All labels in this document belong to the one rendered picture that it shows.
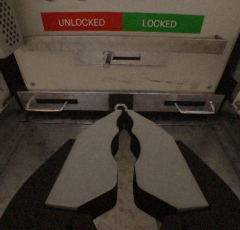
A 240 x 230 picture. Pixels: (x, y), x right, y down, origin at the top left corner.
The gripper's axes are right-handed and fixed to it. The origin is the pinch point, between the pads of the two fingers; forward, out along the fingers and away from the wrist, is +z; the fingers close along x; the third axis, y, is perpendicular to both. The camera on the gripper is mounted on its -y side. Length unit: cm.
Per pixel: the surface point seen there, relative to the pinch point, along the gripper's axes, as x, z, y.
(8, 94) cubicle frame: -30.1, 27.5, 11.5
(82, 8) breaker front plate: -7.7, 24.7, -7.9
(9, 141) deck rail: -26.6, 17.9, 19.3
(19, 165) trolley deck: -21.5, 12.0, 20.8
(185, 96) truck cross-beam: 16.3, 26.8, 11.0
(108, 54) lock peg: -2.9, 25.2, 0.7
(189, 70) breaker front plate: 15.9, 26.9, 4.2
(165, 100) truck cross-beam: 11.4, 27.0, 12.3
